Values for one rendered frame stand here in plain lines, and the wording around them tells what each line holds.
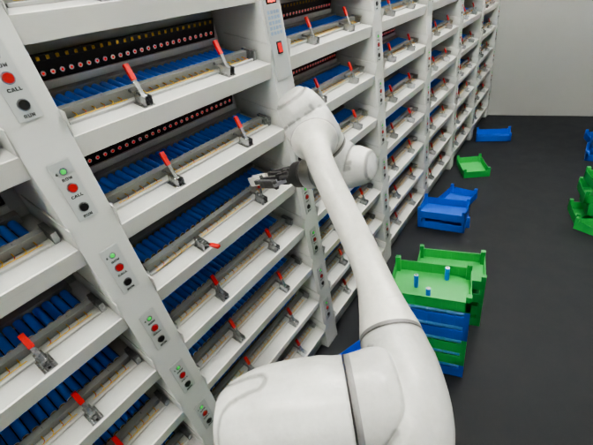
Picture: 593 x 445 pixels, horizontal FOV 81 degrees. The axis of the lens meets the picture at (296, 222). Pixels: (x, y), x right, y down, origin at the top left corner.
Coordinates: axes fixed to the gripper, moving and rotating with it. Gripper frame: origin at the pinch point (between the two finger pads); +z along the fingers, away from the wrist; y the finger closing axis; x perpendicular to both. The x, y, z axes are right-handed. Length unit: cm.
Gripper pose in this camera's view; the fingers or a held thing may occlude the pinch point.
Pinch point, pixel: (258, 179)
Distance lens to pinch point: 112.2
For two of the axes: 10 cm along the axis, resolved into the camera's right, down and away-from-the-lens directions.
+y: 5.8, -5.3, 6.3
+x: -3.6, -8.5, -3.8
